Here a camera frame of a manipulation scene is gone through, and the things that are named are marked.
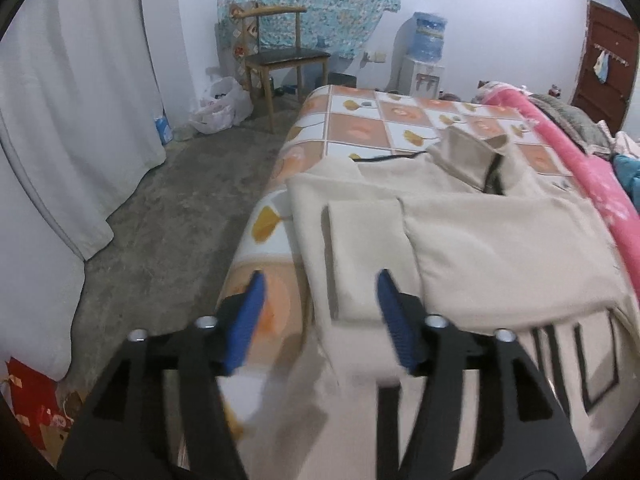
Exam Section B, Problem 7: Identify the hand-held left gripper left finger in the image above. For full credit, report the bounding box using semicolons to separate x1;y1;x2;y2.
57;270;266;480

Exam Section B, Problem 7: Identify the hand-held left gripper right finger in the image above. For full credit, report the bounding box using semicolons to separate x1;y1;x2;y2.
377;269;587;480

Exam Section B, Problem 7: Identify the cream zip jacket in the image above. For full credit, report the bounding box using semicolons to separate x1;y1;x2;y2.
220;125;640;480

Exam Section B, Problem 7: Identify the checkered floral tablecloth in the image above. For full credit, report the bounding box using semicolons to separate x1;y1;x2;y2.
212;84;581;441

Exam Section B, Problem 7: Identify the blue packet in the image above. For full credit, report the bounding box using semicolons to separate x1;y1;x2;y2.
152;110;175;143

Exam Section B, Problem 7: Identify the white plastic bag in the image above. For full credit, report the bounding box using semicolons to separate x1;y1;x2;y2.
189;76;253;135

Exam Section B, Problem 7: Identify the red box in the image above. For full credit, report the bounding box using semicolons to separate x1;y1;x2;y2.
5;357;71;448

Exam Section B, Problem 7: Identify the white water dispenser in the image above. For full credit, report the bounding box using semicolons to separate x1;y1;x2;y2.
397;55;446;101

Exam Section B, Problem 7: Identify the pink floral blanket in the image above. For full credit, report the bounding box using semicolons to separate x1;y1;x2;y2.
477;82;640;306

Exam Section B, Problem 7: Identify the wooden chair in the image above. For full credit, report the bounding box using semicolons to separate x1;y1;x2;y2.
235;5;332;133

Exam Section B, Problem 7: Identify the grey lace-edged blanket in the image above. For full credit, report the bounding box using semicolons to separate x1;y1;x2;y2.
530;92;613;156

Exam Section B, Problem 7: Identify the white curtain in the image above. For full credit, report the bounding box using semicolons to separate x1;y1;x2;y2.
0;0;188;381

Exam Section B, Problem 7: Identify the blue patterned cloth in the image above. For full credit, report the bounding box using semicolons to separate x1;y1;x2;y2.
612;154;640;211

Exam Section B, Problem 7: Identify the patchwork cloth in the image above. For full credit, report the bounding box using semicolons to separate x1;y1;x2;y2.
229;2;261;91

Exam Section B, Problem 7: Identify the pale pink cloth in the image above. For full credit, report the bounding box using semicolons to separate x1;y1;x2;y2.
612;130;640;158

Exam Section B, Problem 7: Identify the small hanging cloth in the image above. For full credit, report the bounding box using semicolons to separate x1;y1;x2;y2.
592;50;612;85

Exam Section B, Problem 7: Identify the blue floral hanging cloth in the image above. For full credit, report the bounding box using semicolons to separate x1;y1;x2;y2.
216;0;403;61

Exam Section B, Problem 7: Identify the brown wooden door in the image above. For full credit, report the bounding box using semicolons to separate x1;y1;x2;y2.
570;0;640;136

